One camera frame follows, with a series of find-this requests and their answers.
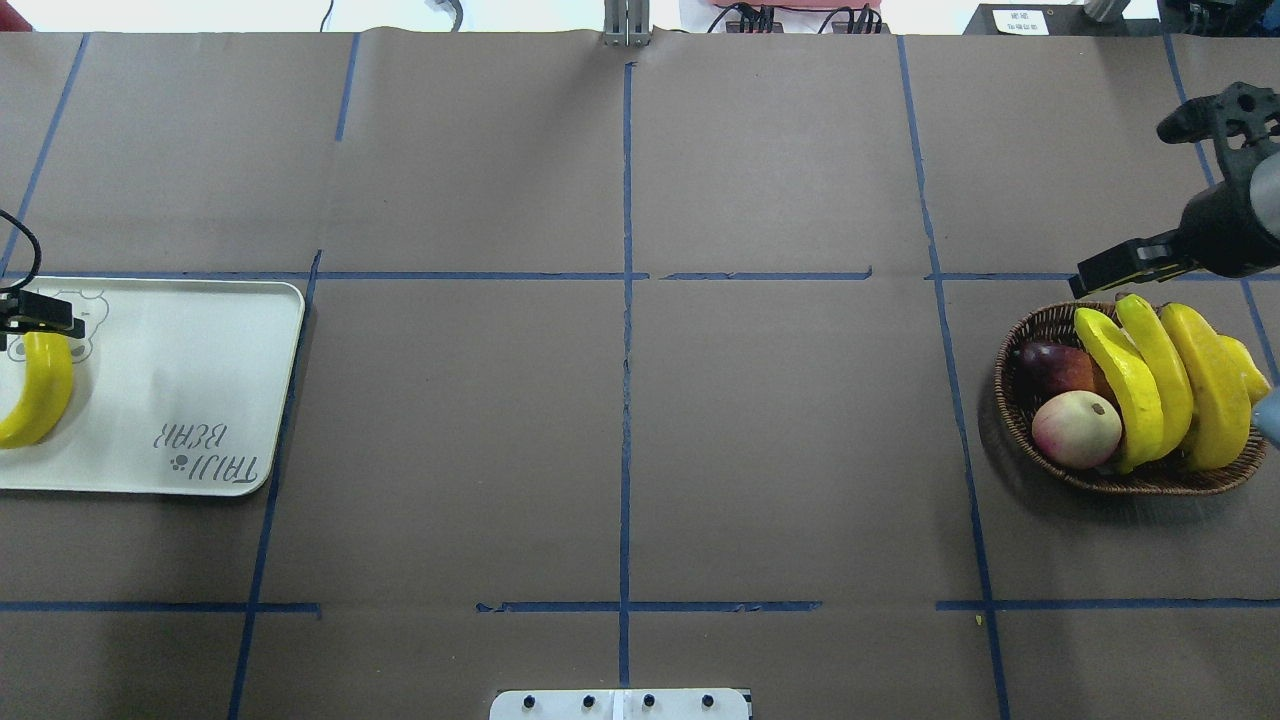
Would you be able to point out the white bear tray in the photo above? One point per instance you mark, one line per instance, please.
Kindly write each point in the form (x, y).
(180, 387)

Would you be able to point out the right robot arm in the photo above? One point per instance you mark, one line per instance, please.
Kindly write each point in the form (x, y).
(1262, 192)

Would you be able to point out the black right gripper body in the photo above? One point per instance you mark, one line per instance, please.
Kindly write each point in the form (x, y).
(1222, 232)

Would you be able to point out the large yellow banana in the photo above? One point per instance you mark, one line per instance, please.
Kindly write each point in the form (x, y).
(1222, 407)

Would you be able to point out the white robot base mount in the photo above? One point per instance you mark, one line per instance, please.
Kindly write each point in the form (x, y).
(624, 703)

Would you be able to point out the silver metal cylinder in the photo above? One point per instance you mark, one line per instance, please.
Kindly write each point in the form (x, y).
(1105, 11)

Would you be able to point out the brown wicker basket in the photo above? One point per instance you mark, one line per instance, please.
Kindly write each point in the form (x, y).
(1015, 398)

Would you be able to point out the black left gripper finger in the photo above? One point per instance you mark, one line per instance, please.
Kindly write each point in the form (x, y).
(24, 311)

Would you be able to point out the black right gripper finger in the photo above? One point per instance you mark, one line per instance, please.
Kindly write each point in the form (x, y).
(1140, 260)

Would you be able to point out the small black label box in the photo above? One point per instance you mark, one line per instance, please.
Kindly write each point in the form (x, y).
(1024, 20)

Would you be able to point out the dark red mango fruit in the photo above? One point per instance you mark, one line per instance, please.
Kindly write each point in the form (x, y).
(1050, 370)

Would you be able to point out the pale pink apple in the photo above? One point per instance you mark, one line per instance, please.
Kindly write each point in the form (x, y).
(1077, 429)

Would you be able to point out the aluminium frame post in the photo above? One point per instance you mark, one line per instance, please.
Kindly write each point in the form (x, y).
(627, 23)

